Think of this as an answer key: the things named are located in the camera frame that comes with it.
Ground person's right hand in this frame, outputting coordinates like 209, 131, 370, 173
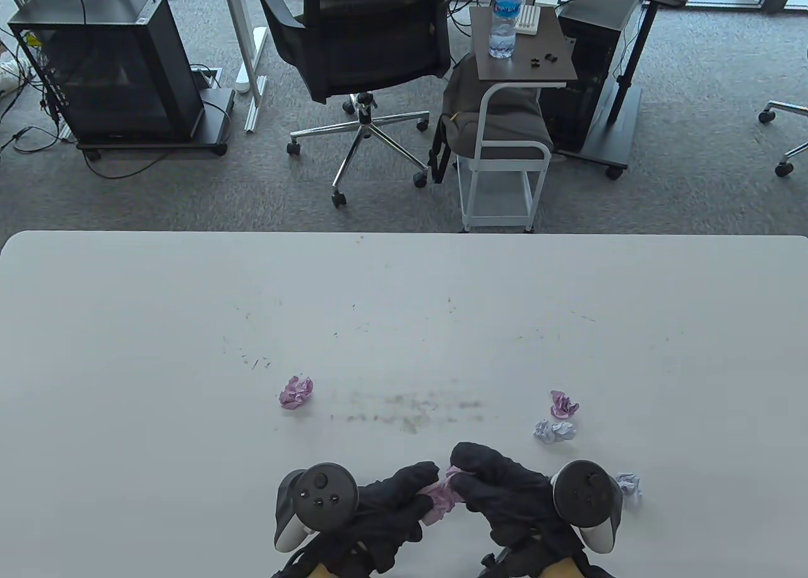
449, 442, 591, 567

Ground black computer case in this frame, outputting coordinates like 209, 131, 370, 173
8, 0, 204, 142

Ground clear plastic water bottle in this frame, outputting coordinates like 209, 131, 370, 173
489, 0, 525, 59

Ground black computer tower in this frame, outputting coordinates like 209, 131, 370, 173
540, 0, 638, 153

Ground black standing desk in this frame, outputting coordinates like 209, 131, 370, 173
562, 0, 711, 180

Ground black wheeled platform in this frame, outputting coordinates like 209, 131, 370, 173
76, 88, 235, 161

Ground black floor cables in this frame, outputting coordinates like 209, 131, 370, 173
0, 23, 83, 156

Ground white desk leg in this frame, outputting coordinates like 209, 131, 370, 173
220, 0, 269, 134

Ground brown side table white frame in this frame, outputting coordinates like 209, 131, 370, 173
458, 5, 578, 233

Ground grey bag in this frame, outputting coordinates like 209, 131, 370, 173
429, 53, 555, 184

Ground black mesh office chair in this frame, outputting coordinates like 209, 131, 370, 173
258, 0, 455, 208
757, 100, 808, 178

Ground person's left hand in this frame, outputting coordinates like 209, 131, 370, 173
303, 461, 441, 578

